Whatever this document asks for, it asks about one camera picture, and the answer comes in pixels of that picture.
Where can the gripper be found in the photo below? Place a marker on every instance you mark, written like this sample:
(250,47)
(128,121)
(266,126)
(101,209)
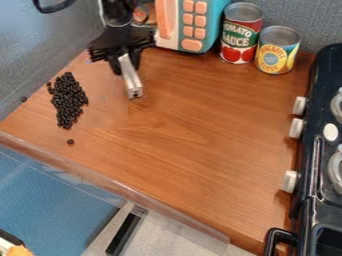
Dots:
(120,40)

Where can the silver sweeping tool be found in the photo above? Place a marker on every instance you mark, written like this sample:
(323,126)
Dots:
(132,85)

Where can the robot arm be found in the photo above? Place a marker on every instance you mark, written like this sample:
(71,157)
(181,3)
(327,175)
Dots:
(118,13)

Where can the pile of black bits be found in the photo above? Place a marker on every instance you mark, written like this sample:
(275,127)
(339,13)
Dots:
(67,100)

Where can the toy microwave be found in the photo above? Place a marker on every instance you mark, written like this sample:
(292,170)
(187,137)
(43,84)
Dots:
(196,23)

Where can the red tomato sauce can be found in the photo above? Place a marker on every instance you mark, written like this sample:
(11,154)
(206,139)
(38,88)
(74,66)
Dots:
(240,36)

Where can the yellow pineapple can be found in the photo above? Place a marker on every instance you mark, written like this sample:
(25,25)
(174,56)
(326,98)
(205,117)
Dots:
(276,51)

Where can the toy stove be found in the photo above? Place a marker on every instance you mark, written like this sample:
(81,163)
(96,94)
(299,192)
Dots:
(320,166)

